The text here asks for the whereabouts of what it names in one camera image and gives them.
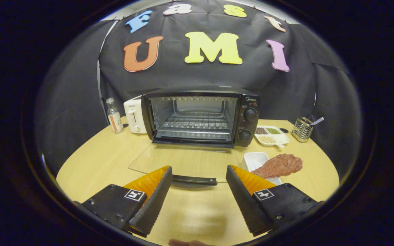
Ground white rectangular tray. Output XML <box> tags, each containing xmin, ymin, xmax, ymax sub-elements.
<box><xmin>243</xmin><ymin>152</ymin><xmax>283</xmax><ymax>186</ymax></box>

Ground white divided bean dish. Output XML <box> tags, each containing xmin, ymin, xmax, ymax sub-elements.
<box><xmin>254</xmin><ymin>125</ymin><xmax>290</xmax><ymax>148</ymax></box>

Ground red meat slice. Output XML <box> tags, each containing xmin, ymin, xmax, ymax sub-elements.
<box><xmin>251</xmin><ymin>154</ymin><xmax>303</xmax><ymax>179</ymax></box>

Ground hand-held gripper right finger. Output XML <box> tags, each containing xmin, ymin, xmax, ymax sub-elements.
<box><xmin>226</xmin><ymin>164</ymin><xmax>324</xmax><ymax>237</ymax></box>

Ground clear bottle with orange label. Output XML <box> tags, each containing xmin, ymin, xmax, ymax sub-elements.
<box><xmin>106</xmin><ymin>98</ymin><xmax>124</xmax><ymax>134</ymax></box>

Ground black toaster oven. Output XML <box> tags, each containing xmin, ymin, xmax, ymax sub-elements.
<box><xmin>128</xmin><ymin>90</ymin><xmax>260</xmax><ymax>187</ymax></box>

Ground black backdrop cloth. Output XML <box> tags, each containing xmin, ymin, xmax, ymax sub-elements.
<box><xmin>35</xmin><ymin>0</ymin><xmax>363</xmax><ymax>178</ymax></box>

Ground metal mesh utensil holder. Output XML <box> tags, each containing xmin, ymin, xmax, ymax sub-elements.
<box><xmin>291</xmin><ymin>117</ymin><xmax>314</xmax><ymax>142</ymax></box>

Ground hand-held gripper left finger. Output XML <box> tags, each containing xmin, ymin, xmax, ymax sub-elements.
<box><xmin>74</xmin><ymin>165</ymin><xmax>173</xmax><ymax>238</ymax></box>

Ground white toaster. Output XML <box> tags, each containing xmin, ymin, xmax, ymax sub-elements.
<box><xmin>123</xmin><ymin>96</ymin><xmax>148</xmax><ymax>134</ymax></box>

